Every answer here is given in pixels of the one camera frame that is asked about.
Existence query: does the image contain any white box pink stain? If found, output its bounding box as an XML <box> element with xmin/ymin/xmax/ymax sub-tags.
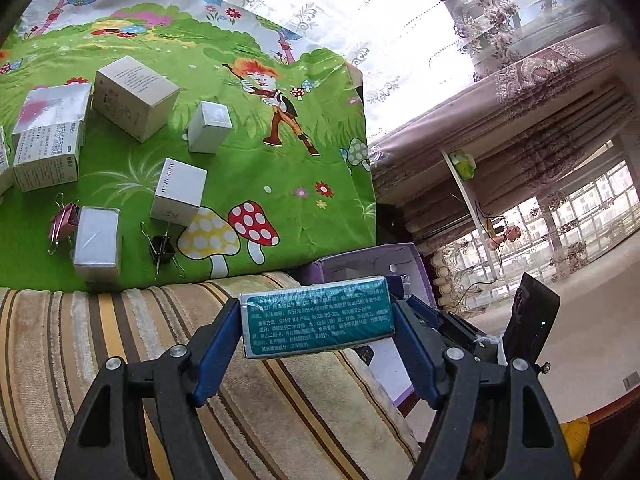
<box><xmin>12</xmin><ymin>84</ymin><xmax>92</xmax><ymax>148</ymax></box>

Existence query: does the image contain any pink binder clip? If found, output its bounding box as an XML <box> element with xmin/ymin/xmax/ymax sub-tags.
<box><xmin>47</xmin><ymin>193</ymin><xmax>80</xmax><ymax>255</ymax></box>

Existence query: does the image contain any wrapped white medicine box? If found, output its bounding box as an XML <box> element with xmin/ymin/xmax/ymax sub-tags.
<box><xmin>0</xmin><ymin>127</ymin><xmax>14</xmax><ymax>196</ymax></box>

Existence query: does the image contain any green tissue pack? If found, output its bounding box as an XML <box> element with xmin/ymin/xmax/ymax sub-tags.
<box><xmin>449</xmin><ymin>151</ymin><xmax>476</xmax><ymax>181</ymax></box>

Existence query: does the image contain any teal box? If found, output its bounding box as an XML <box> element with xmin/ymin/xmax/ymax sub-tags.
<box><xmin>240</xmin><ymin>276</ymin><xmax>395</xmax><ymax>360</ymax></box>

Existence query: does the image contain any white medicine box text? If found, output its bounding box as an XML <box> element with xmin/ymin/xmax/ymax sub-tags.
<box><xmin>12</xmin><ymin>122</ymin><xmax>82</xmax><ymax>193</ymax></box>

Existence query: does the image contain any black binder clip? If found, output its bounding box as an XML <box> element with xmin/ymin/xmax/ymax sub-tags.
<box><xmin>140</xmin><ymin>222</ymin><xmax>186</xmax><ymax>280</ymax></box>

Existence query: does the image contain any purple cardboard box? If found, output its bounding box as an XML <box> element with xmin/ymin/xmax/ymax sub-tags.
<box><xmin>295</xmin><ymin>243</ymin><xmax>436</xmax><ymax>408</ymax></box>

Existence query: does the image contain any white shelf board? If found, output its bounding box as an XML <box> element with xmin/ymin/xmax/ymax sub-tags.
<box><xmin>440</xmin><ymin>150</ymin><xmax>498</xmax><ymax>283</ymax></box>

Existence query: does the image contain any large beige cardboard box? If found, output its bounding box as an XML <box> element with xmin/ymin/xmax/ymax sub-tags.
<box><xmin>92</xmin><ymin>55</ymin><xmax>180</xmax><ymax>143</ymax></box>

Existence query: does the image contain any white jeyin cube box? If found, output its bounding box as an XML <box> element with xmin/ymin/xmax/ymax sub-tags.
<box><xmin>150</xmin><ymin>158</ymin><xmax>207</xmax><ymax>226</ymax></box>

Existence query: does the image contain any green cartoon print cloth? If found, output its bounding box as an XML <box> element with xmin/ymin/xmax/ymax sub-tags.
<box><xmin>1</xmin><ymin>0</ymin><xmax>376</xmax><ymax>292</ymax></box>

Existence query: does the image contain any silver white oblong box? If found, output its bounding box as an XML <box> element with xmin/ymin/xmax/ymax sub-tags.
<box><xmin>73</xmin><ymin>206</ymin><xmax>122</xmax><ymax>284</ymax></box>

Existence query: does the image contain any pink toy on shelf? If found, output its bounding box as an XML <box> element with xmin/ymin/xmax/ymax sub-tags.
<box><xmin>488</xmin><ymin>224</ymin><xmax>522</xmax><ymax>250</ymax></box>

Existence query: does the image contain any small silver white box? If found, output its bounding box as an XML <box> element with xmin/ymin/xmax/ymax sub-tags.
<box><xmin>186</xmin><ymin>101</ymin><xmax>232</xmax><ymax>154</ymax></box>

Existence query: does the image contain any yellow cushion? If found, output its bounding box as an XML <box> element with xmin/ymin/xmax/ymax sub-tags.
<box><xmin>560</xmin><ymin>416</ymin><xmax>590</xmax><ymax>478</ymax></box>

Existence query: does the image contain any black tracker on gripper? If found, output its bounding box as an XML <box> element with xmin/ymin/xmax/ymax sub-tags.
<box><xmin>502</xmin><ymin>273</ymin><xmax>561</xmax><ymax>364</ymax></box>

